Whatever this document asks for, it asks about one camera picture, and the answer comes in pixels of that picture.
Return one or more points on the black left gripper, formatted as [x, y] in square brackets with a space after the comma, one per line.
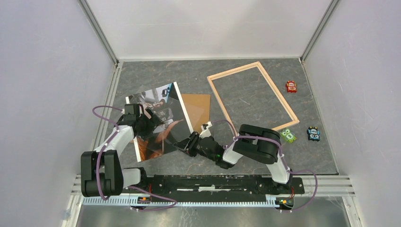
[153, 122]

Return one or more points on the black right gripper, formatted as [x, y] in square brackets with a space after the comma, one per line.
[187, 144]

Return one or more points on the printed photo with white border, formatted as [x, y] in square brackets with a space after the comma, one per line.
[159, 122]

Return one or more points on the brown cardboard backing board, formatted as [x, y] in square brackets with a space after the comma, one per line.
[198, 109]

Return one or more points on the light wooden picture frame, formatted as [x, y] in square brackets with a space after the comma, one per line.
[247, 94]

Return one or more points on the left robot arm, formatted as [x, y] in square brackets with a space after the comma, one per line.
[101, 171]

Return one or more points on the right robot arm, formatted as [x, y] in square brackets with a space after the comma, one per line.
[259, 144]

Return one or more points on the red monster toy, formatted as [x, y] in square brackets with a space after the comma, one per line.
[291, 86]

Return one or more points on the blue black monster toy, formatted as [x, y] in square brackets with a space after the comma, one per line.
[313, 134]

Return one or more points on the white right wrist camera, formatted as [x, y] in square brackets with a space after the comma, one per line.
[205, 130]

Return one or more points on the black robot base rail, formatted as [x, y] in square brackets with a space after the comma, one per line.
[160, 192]

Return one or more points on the aluminium corner post left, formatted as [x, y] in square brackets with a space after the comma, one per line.
[98, 30]

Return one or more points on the aluminium corner post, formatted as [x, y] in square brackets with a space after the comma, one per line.
[98, 30]
[319, 29]

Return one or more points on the aluminium corner post right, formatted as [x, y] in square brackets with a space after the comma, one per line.
[319, 29]

